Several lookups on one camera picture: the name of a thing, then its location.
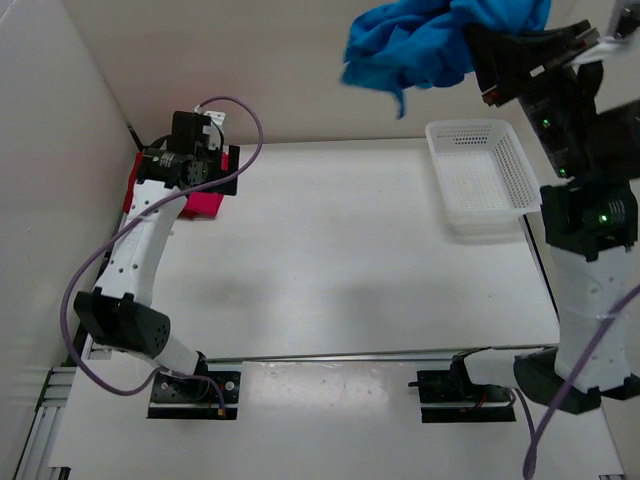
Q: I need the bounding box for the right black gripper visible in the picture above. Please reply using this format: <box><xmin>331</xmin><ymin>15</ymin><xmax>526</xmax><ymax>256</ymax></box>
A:
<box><xmin>459</xmin><ymin>19</ymin><xmax>594</xmax><ymax>176</ymax></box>

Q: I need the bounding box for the pink t-shirt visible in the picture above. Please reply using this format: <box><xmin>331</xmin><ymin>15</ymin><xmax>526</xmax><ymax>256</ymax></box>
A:
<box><xmin>180</xmin><ymin>161</ymin><xmax>224</xmax><ymax>219</ymax></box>

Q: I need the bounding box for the dark red t-shirt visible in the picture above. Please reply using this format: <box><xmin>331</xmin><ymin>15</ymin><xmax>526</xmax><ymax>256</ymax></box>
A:
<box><xmin>123</xmin><ymin>152</ymin><xmax>143</xmax><ymax>214</ymax></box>

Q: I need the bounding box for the blue t-shirt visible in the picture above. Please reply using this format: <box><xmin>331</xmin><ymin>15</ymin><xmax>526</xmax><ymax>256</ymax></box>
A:
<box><xmin>341</xmin><ymin>0</ymin><xmax>551</xmax><ymax>118</ymax></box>

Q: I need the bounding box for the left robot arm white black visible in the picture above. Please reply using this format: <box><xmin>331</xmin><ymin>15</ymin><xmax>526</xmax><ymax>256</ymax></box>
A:
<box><xmin>74</xmin><ymin>111</ymin><xmax>239</xmax><ymax>400</ymax></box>

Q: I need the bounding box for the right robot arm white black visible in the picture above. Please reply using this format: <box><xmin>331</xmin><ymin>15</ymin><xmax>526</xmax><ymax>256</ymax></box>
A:
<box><xmin>463</xmin><ymin>21</ymin><xmax>639</xmax><ymax>414</ymax></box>

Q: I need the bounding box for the white plastic basket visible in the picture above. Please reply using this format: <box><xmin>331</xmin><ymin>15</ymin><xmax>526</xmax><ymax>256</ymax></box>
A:
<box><xmin>425</xmin><ymin>119</ymin><xmax>541</xmax><ymax>245</ymax></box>

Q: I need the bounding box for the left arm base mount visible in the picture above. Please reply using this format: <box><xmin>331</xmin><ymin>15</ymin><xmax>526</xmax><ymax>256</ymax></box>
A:
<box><xmin>147</xmin><ymin>367</ymin><xmax>242</xmax><ymax>421</ymax></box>

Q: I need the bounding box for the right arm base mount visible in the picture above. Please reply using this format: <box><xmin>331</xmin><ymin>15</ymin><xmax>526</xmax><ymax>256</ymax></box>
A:
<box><xmin>407</xmin><ymin>360</ymin><xmax>516</xmax><ymax>424</ymax></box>

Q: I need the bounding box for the aluminium frame rail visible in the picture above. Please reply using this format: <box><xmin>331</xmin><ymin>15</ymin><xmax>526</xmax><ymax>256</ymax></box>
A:
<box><xmin>14</xmin><ymin>144</ymin><xmax>156</xmax><ymax>480</ymax></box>

